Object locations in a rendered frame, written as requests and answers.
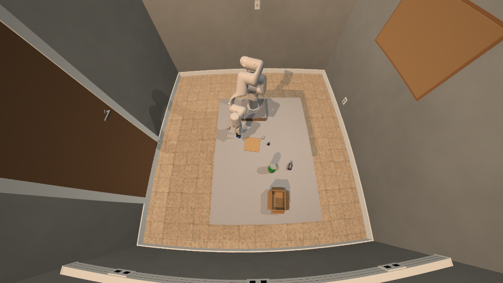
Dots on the orange flat square mat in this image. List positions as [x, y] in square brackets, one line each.
[252, 144]

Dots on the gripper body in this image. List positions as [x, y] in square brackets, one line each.
[238, 130]

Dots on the green drink can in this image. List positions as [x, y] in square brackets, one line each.
[272, 167]

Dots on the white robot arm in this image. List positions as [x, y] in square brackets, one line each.
[251, 81]

